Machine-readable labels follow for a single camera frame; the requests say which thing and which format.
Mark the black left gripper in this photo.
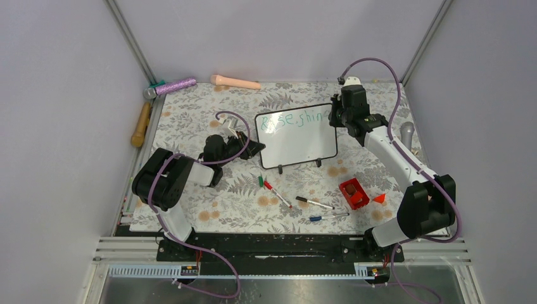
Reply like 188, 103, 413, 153
217, 130, 265, 167

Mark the white whiteboard black frame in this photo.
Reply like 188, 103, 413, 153
255, 103, 338, 169

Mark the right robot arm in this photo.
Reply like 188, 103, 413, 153
329, 84, 456, 261

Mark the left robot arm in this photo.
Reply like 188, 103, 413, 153
131, 131, 266, 260

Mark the red marker pen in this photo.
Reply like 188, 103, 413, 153
263, 180, 293, 209

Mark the silver microphone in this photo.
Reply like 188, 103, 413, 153
400, 122, 415, 151

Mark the black marker pen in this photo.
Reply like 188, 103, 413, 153
295, 196, 335, 210

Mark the pink microphone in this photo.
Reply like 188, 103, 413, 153
210, 74, 261, 90

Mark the red plastic box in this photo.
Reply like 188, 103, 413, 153
339, 178, 370, 210

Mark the small orange block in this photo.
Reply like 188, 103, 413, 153
372, 193, 386, 205

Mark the blue marker pen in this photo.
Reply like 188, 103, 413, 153
309, 212, 350, 222

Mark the gold microphone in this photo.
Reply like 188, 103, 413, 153
130, 103, 151, 148

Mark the purple glitter microphone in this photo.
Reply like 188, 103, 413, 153
142, 77, 197, 99

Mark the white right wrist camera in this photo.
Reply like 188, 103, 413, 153
343, 76, 362, 87

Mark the whiteboard wire stand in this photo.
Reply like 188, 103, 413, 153
276, 158, 322, 175

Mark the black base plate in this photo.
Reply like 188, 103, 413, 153
156, 232, 405, 276

